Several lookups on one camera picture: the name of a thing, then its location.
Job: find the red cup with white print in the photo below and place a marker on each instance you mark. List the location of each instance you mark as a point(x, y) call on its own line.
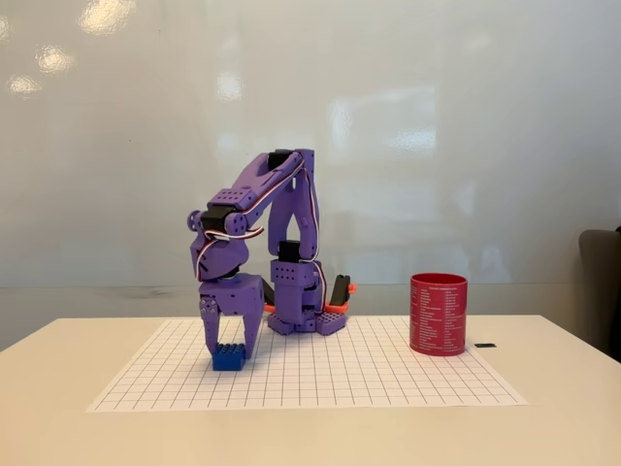
point(438, 315)

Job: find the black clamp with orange knob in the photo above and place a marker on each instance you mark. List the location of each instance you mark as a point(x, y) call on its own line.
point(342, 291)

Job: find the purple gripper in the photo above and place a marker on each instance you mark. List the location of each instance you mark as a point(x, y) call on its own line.
point(232, 294)

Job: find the black clamp with orange foot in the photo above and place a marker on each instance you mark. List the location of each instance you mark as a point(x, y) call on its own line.
point(268, 296)

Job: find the white grid paper mat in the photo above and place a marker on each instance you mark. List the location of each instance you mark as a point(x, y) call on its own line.
point(339, 378)

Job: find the small flat black piece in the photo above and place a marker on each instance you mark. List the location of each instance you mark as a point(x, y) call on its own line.
point(485, 345)

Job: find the purple robot arm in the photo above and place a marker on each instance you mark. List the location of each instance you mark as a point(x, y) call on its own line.
point(291, 286)

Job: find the blue toy brick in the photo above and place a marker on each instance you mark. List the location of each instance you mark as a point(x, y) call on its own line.
point(228, 361)

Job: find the dark brown chair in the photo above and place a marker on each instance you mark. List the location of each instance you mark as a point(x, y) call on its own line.
point(601, 291)

